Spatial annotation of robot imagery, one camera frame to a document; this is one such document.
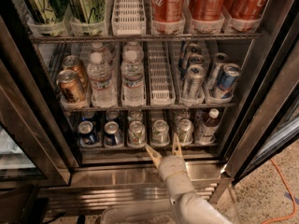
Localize blue pepsi can left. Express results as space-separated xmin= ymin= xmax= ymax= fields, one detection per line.
xmin=78 ymin=120 xmax=98 ymax=145

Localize steel fridge door right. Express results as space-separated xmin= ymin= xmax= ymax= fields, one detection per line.
xmin=225 ymin=41 xmax=299 ymax=183

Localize blue pepsi can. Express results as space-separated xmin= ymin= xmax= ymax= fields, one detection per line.
xmin=104 ymin=121 xmax=123 ymax=147
xmin=78 ymin=120 xmax=98 ymax=145

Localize red coke can right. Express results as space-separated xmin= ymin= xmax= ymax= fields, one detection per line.
xmin=230 ymin=0 xmax=266 ymax=21

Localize water bottle left front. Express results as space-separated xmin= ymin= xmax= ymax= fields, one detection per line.
xmin=87 ymin=52 xmax=117 ymax=108

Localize blue silver can right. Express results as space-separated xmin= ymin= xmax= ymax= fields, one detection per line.
xmin=213 ymin=63 xmax=241 ymax=99

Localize slim silver can front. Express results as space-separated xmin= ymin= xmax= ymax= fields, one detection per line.
xmin=182 ymin=64 xmax=206 ymax=100

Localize silver green can right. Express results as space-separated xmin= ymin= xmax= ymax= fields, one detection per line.
xmin=175 ymin=119 xmax=193 ymax=144

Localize clear plastic bin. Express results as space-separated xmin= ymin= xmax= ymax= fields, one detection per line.
xmin=100 ymin=201 xmax=200 ymax=224

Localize red coke can middle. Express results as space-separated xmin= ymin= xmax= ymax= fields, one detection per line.
xmin=189 ymin=0 xmax=224 ymax=21

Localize gold can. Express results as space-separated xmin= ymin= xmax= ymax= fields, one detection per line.
xmin=62 ymin=55 xmax=88 ymax=90
xmin=57 ymin=69 xmax=85 ymax=104

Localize silver green can left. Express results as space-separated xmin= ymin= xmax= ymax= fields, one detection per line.
xmin=128 ymin=120 xmax=146 ymax=145

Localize green silver 7up can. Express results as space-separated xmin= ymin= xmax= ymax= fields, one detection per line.
xmin=151 ymin=119 xmax=169 ymax=145

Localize water bottle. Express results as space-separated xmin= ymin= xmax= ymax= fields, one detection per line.
xmin=121 ymin=50 xmax=144 ymax=105
xmin=87 ymin=52 xmax=117 ymax=108

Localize blue pepsi can right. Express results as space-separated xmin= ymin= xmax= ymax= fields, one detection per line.
xmin=104 ymin=121 xmax=123 ymax=147

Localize steel fridge door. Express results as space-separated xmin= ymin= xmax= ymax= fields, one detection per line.
xmin=225 ymin=41 xmax=299 ymax=183
xmin=0 ymin=18 xmax=78 ymax=189

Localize empty white tray top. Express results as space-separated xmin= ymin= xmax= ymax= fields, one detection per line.
xmin=111 ymin=0 xmax=147 ymax=35

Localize empty white tray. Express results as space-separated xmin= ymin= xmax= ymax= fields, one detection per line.
xmin=148 ymin=42 xmax=176 ymax=106
xmin=111 ymin=0 xmax=147 ymax=35

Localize orange cable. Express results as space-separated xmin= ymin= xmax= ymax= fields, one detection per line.
xmin=261 ymin=158 xmax=298 ymax=224

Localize empty white tray middle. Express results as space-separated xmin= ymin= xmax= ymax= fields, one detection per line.
xmin=148 ymin=42 xmax=176 ymax=106

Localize brown tea bottle white cap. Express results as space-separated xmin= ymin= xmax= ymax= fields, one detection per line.
xmin=195 ymin=108 xmax=220 ymax=144

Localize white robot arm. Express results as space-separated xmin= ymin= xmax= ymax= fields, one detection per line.
xmin=146 ymin=133 xmax=233 ymax=224

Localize water bottle right front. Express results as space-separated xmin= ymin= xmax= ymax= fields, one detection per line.
xmin=121 ymin=50 xmax=144 ymax=105

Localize green can top left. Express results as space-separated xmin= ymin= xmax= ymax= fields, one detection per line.
xmin=24 ymin=0 xmax=67 ymax=24

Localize gold can rear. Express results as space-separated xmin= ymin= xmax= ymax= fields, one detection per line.
xmin=62 ymin=55 xmax=88 ymax=90

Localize slim can middle row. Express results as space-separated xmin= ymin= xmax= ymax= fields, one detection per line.
xmin=183 ymin=53 xmax=205 ymax=77

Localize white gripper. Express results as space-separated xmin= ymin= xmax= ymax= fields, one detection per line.
xmin=146 ymin=133 xmax=187 ymax=181

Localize red coke can left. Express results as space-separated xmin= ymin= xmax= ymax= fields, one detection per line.
xmin=151 ymin=0 xmax=184 ymax=22

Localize steel fridge door left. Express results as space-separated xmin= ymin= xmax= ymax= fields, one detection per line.
xmin=0 ymin=18 xmax=78 ymax=189

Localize gold can front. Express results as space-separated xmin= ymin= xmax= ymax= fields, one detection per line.
xmin=57 ymin=69 xmax=85 ymax=104

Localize red coke can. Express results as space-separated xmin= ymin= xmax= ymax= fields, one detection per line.
xmin=151 ymin=0 xmax=184 ymax=22
xmin=189 ymin=0 xmax=224 ymax=21
xmin=230 ymin=0 xmax=266 ymax=21

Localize silver can behind right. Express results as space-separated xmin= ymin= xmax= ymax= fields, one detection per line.
xmin=206 ymin=52 xmax=230 ymax=90

